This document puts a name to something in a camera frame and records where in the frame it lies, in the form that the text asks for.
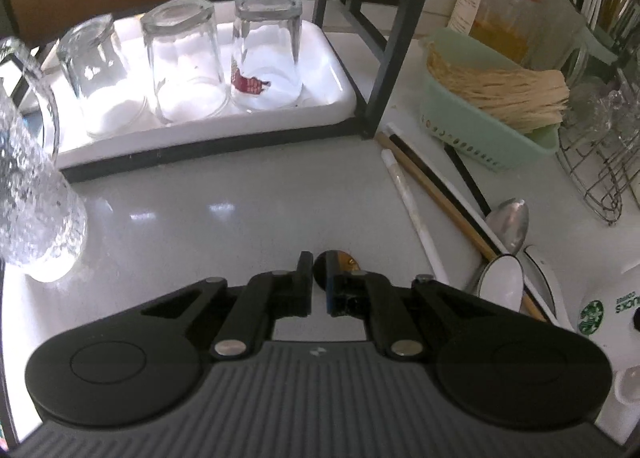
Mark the copper long-handled spoon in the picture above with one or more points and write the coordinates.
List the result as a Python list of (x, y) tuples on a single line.
[(331, 263)]

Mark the white black chopstick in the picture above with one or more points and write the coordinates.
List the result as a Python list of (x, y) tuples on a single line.
[(450, 190)]

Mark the red-lid plastic jar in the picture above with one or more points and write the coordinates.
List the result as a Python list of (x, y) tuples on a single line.
[(506, 26)]

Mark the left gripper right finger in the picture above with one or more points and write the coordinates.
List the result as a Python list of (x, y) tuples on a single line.
[(371, 298)]

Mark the large steel spoon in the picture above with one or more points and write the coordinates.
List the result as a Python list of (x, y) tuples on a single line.
[(509, 221)]

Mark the upturned glass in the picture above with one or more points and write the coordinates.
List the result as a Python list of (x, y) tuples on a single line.
[(97, 72), (181, 41), (265, 51)]

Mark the upturned glass left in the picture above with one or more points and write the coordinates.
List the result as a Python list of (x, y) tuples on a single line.
[(97, 72)]

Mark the upturned glass right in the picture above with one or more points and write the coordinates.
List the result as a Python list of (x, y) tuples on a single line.
[(265, 51)]

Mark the white drip tray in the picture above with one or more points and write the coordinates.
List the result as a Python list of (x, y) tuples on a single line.
[(327, 98)]

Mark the white long-handled ladle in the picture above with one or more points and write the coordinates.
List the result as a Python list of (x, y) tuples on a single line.
[(407, 199)]

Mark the white black-rimmed spoon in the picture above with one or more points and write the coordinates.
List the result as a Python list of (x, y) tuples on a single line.
[(502, 282)]

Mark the black dish rack shelf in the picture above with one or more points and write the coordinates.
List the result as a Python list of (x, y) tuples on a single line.
[(386, 26)]

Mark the wire glass holder rack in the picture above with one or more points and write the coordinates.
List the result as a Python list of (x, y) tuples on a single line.
[(599, 145)]

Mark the white ceramic soup spoon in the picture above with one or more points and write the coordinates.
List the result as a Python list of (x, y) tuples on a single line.
[(551, 284)]

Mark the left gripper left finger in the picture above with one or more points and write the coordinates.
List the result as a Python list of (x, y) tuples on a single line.
[(266, 298)]

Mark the white ceramic mug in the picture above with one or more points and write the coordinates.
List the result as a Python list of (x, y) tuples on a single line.
[(610, 318)]

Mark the tall textured glass mug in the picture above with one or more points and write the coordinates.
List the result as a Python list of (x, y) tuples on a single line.
[(44, 221)]

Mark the brown wooden chopstick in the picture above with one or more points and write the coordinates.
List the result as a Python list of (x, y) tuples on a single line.
[(470, 230)]

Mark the upturned glass middle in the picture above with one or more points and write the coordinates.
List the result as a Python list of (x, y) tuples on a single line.
[(181, 41)]

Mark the green white utensil caddy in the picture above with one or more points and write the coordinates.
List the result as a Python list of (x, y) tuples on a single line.
[(583, 27)]

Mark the green basket of sticks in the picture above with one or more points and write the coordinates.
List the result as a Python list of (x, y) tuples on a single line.
[(486, 106)]

